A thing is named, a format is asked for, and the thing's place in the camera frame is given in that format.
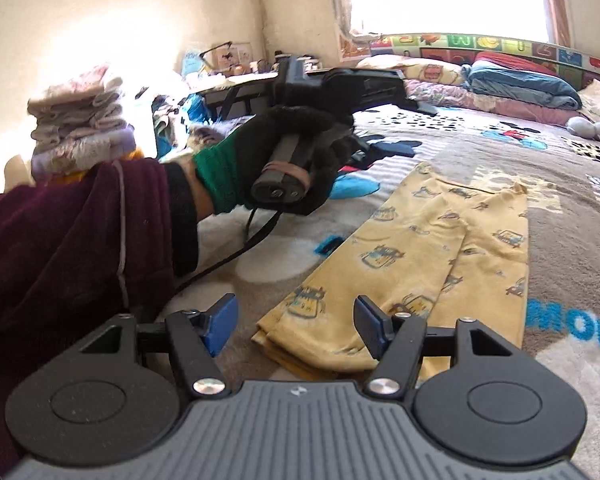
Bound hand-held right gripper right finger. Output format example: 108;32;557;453
353;294;515;400

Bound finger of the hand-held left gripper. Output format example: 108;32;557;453
352;135;424;167
360;94;438;117

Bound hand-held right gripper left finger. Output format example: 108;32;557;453
79;293;239;400

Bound yellow printed pants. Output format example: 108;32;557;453
251;161;531;378

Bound folded purple and beige clothes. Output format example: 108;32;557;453
31;127;137;178

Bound white floral folded clothes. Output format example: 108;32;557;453
27;64;131;143

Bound person's left hand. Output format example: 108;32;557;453
192;105;361;216

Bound yellow cartoon pillow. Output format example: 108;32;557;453
355;56;468;86

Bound clear plastic window sheet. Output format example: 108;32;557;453
332;0;381;48

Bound colourful alphabet foam mat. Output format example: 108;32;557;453
369;32;600;86

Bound clutter of small desk things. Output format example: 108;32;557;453
180;50;326;81

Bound red pillow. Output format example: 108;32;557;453
472;50;551;73

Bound blue folded quilt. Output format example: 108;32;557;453
466;62;583;110

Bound black desk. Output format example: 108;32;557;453
185;70;281;121

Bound blue bag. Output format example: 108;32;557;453
182;92;213;126

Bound grey plush toy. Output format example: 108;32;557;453
566;116;600;143

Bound printed cartoon blanket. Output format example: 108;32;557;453
130;105;600;480

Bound beige folded towel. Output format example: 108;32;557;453
5;155;36;191

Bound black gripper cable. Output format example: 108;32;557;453
172;205;283;293

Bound paper wall card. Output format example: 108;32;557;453
215;42;254;68

